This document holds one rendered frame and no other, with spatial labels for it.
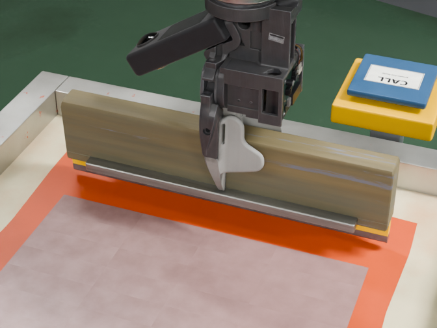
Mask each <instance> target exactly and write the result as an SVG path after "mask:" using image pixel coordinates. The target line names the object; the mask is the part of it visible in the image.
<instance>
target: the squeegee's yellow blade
mask: <svg viewBox="0 0 437 328"><path fill-rule="evenodd" d="M72 161H73V163H75V164H78V165H84V166H86V164H85V163H86V162H84V161H79V160H76V159H72ZM390 225H391V222H390V224H389V227H388V229H387V231H381V230H376V229H373V228H367V227H364V226H359V225H357V227H356V229H357V230H362V231H365V232H370V233H374V234H378V235H382V236H387V237H388V234H389V232H390Z"/></svg>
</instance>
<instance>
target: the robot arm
mask: <svg viewBox="0 0 437 328"><path fill-rule="evenodd" d="M205 9H206V10H205V11H202V12H200V13H198V14H195V15H193V16H191V17H189V18H187V19H184V20H182V21H179V22H177V23H175V24H173V25H171V26H168V27H166V28H164V29H161V30H160V31H157V32H152V33H148V34H145V35H144V36H143V37H142V38H141V39H140V40H139V41H138V43H137V45H136V46H135V47H134V48H133V50H132V51H131V52H130V53H129V54H128V55H127V57H126V60H127V62H128V63H129V65H130V67H131V68H132V70H133V71H134V73H135V74H136V75H137V76H141V75H144V74H147V73H149V72H152V71H154V70H160V69H162V68H164V67H165V66H167V65H168V64H171V63H173V62H176V61H178V60H180V59H183V58H185V57H188V56H190V55H192V54H195V53H198V52H199V51H202V50H204V49H206V50H205V51H204V56H205V58H206V59H207V60H206V62H205V64H204V66H203V68H202V74H201V82H200V99H201V105H200V118H199V134H200V143H201V147H202V155H203V156H204V159H205V164H206V165H207V168H208V170H209V172H210V174H211V176H212V178H213V180H214V182H215V184H216V186H217V188H218V189H219V190H223V191H224V190H225V188H226V173H227V172H257V171H260V170H261V169H262V168H263V166H264V157H263V155H262V154H261V153H260V152H259V151H257V150H256V149H255V148H253V147H252V146H250V145H249V144H248V143H247V142H246V141H245V127H244V125H248V126H254V127H257V128H263V129H267V130H273V131H279V132H282V129H281V126H282V120H283V119H284V117H285V115H286V113H287V112H288V110H289V108H290V107H291V105H293V104H294V102H295V101H296V99H297V97H298V95H299V94H300V92H302V78H303V67H304V44H298V43H295V41H296V28H297V16H298V14H299V12H300V11H301V10H302V0H205Z"/></svg>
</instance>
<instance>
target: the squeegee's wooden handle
mask: <svg viewBox="0 0 437 328"><path fill-rule="evenodd" d="M60 108H61V113H62V122H63V127H64V136H65V142H66V151H67V156H68V158H71V159H76V160H79V161H84V162H86V161H87V160H88V159H89V158H90V156H91V157H96V158H100V159H105V160H108V161H113V162H117V163H122V164H125V165H131V166H134V167H139V168H143V169H148V170H151V171H156V172H161V173H165V174H170V175H173V176H179V177H182V178H187V179H190V180H196V181H199V182H204V183H208V184H213V185H216V184H215V182H214V180H213V178H212V176H211V174H210V172H209V170H208V168H207V165H206V164H205V159H204V156H203V155H202V147H201V143H200V134H199V118H200V115H195V114H191V113H186V112H182V111H176V110H172V109H167V108H163V107H157V106H154V105H148V104H144V103H138V102H132V101H129V100H123V99H120V98H113V97H110V96H104V95H101V94H94V93H91V92H85V91H82V90H75V89H72V90H71V91H69V93H68V94H67V95H66V96H65V97H64V98H63V101H62V103H61V107H60ZM244 127H245V141H246V142H247V143H248V144H249V145H250V146H252V147H253V148H255V149H256V150H257V151H259V152H260V153H261V154H262V155H263V157H264V166H263V168H262V169H261V170H260V171H257V172H227V173H226V187H227V188H230V189H235V190H238V191H244V192H247V193H252V194H256V195H261V196H264V197H269V198H275V199H278V200H283V201H286V202H292V203H295V204H300V205H303V206H309V207H312V208H317V209H321V210H326V211H330V212H334V213H340V214H343V215H348V216H351V217H357V218H358V221H357V225H359V226H364V227H367V228H373V229H376V230H381V231H387V229H388V227H389V224H390V221H391V218H392V215H393V211H394V205H395V196H396V190H397V180H398V175H399V165H400V159H399V157H398V156H393V155H389V154H383V153H379V152H374V151H370V150H364V149H360V148H355V147H351V146H345V145H342V144H336V143H330V142H326V141H320V140H317V139H310V138H307V137H301V136H298V135H292V134H288V133H282V132H279V131H273V130H267V129H263V128H257V127H254V126H248V125H244Z"/></svg>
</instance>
